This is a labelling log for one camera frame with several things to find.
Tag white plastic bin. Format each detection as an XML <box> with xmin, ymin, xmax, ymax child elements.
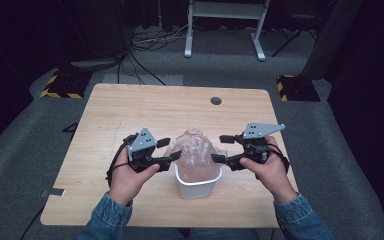
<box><xmin>174</xmin><ymin>163</ymin><xmax>224</xmax><ymax>201</ymax></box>

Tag grey tape strip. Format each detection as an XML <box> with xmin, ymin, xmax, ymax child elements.
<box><xmin>40</xmin><ymin>187</ymin><xmax>66</xmax><ymax>198</ymax></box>

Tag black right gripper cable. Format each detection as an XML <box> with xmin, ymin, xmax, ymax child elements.
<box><xmin>265</xmin><ymin>143</ymin><xmax>291</xmax><ymax>175</ymax></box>

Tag black tripod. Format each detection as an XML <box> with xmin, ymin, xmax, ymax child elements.
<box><xmin>271</xmin><ymin>25</ymin><xmax>318</xmax><ymax>58</ymax></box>

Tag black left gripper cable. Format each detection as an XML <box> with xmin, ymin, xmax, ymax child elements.
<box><xmin>105</xmin><ymin>134</ymin><xmax>138</xmax><ymax>188</ymax></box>

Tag white metal stand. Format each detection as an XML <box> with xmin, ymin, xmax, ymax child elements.
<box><xmin>183</xmin><ymin>0</ymin><xmax>272</xmax><ymax>62</ymax></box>

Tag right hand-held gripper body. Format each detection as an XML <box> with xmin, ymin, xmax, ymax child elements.
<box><xmin>233</xmin><ymin>122</ymin><xmax>286</xmax><ymax>167</ymax></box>

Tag bundle of floor cables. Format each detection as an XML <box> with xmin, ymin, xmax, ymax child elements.
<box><xmin>115</xmin><ymin>22</ymin><xmax>198</xmax><ymax>86</ymax></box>

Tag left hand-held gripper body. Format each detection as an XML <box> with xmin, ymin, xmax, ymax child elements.
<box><xmin>123</xmin><ymin>127</ymin><xmax>163</xmax><ymax>174</ymax></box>

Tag person's right hand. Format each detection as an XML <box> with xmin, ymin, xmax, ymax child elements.
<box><xmin>238</xmin><ymin>135</ymin><xmax>300</xmax><ymax>205</ymax></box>

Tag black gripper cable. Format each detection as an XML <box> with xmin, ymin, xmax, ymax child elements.
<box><xmin>105</xmin><ymin>134</ymin><xmax>138</xmax><ymax>188</ymax></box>
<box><xmin>265</xmin><ymin>143</ymin><xmax>291</xmax><ymax>175</ymax></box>

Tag black yellow striped base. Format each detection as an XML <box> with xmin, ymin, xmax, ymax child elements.
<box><xmin>276</xmin><ymin>74</ymin><xmax>322</xmax><ymax>103</ymax></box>
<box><xmin>39</xmin><ymin>68</ymin><xmax>94</xmax><ymax>100</ymax></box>

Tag person's left hand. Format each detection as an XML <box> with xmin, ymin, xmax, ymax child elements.
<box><xmin>107</xmin><ymin>146</ymin><xmax>161</xmax><ymax>207</ymax></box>

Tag dark grey pillar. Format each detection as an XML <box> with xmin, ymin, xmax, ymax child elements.
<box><xmin>300</xmin><ymin>0</ymin><xmax>364</xmax><ymax>81</ymax></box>

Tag pink translucent plastic bag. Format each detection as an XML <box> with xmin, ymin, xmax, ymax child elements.
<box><xmin>162</xmin><ymin>127</ymin><xmax>228</xmax><ymax>184</ymax></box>

